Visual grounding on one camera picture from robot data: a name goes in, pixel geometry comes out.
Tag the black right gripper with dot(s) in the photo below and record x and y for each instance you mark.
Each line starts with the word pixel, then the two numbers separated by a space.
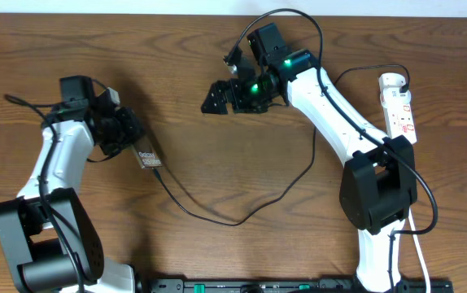
pixel 238 103

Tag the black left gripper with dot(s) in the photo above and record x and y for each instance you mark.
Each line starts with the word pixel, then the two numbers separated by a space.
pixel 125 128

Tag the white power strip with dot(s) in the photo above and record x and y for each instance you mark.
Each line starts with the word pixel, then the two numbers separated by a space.
pixel 399 120

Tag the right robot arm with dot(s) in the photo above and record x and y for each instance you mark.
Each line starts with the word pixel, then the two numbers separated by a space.
pixel 378 185

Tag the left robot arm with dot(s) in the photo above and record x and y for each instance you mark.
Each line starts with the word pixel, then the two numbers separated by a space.
pixel 47 237

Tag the white charger adapter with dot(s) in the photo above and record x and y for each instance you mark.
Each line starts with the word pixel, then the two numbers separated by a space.
pixel 392 97

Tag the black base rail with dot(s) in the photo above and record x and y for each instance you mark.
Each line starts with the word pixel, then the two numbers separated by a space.
pixel 172 285

